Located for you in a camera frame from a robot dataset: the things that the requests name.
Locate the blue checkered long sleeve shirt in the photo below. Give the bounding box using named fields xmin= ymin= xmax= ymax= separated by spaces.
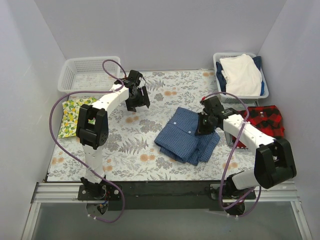
xmin=154 ymin=107 xmax=220 ymax=166

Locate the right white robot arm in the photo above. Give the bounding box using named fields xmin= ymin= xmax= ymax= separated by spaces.
xmin=195 ymin=96 xmax=297 ymax=199

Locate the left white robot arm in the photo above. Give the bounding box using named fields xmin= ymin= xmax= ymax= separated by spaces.
xmin=76 ymin=70 xmax=150 ymax=200

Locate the left white plastic basket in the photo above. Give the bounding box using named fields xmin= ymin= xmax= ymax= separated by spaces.
xmin=57 ymin=56 xmax=121 ymax=93

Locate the white folded shirt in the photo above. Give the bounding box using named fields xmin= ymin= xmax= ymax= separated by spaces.
xmin=219 ymin=53 xmax=263 ymax=97

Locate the red black plaid shirt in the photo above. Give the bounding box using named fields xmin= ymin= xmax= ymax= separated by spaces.
xmin=247 ymin=105 xmax=285 ymax=139

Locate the floral patterned table mat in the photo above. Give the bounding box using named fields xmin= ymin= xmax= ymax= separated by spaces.
xmin=47 ymin=69 xmax=280 ymax=181

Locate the lemon print folded cloth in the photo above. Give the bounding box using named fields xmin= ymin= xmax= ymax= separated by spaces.
xmin=58 ymin=97 xmax=97 ymax=139

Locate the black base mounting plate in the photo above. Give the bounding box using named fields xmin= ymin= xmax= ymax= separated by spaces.
xmin=77 ymin=180 xmax=257 ymax=212

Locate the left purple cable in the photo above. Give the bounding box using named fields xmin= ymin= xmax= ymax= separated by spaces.
xmin=49 ymin=59 xmax=126 ymax=223

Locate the aluminium frame rail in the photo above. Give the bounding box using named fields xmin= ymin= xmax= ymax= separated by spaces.
xmin=31 ymin=181 xmax=87 ymax=204

